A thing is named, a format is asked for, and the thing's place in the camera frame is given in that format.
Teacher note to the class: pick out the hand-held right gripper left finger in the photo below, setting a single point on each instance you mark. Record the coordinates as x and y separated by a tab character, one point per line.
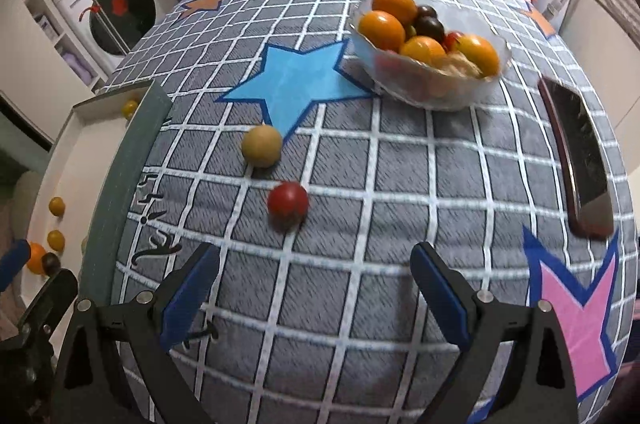
187	299

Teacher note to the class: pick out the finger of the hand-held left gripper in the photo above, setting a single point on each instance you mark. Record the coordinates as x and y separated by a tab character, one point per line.
12	261
50	301

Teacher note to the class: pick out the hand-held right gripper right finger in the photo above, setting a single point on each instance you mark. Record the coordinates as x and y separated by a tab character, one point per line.
442	299

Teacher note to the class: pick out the white box with green rim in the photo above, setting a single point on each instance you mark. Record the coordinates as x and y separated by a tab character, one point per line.
95	129

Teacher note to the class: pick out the tan longan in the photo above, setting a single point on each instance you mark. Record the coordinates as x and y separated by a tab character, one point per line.
261	146

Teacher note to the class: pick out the small yellow tomato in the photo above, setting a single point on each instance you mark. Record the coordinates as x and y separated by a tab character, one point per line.
130	108

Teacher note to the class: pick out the orange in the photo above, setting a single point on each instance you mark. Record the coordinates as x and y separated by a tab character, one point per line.
35	257
395	4
382	30

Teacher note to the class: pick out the small dark plum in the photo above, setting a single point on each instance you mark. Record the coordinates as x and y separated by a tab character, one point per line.
429	28
50	264
426	11

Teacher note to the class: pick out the grey checked star blanket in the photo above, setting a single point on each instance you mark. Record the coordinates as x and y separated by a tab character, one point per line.
350	254

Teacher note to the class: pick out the black smartphone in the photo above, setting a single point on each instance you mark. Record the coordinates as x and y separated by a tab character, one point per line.
580	154

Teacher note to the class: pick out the glass bowl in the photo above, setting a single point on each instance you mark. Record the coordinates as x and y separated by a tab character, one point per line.
425	90

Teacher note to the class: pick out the white shelf unit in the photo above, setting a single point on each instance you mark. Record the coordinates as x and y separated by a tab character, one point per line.
60	39

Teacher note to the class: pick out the pale peel piece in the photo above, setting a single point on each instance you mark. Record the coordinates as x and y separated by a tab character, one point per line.
457	67

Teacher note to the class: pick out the large yellow tomato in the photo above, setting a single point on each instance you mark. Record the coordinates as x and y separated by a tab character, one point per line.
480	52

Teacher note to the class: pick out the orange yellow tomato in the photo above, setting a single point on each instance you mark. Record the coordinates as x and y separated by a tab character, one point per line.
422	49

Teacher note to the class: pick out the small red tomato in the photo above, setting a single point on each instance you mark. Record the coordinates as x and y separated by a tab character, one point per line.
452	39

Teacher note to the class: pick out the red-tied metal pole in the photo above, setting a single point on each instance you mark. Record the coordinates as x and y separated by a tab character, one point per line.
95	6

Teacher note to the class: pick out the white washing machine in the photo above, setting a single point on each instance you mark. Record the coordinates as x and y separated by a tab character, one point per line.
125	14

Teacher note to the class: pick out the white counter cabinet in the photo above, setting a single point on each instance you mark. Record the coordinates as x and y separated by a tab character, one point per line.
600	39

